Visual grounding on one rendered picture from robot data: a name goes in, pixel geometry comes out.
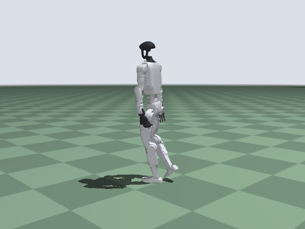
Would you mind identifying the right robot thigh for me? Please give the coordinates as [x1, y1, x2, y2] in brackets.
[150, 106, 164, 145]

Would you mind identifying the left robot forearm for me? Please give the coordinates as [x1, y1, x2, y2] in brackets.
[134, 87, 143, 114]

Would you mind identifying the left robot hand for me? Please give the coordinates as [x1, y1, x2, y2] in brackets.
[138, 108, 153, 128]

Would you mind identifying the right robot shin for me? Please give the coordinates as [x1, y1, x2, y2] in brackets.
[156, 137, 172, 169]

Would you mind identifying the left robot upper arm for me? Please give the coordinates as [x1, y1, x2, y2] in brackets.
[136, 64, 147, 92]

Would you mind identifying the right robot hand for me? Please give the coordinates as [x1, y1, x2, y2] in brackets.
[159, 104, 165, 123]

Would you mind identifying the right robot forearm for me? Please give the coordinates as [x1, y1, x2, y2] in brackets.
[156, 88, 163, 106]

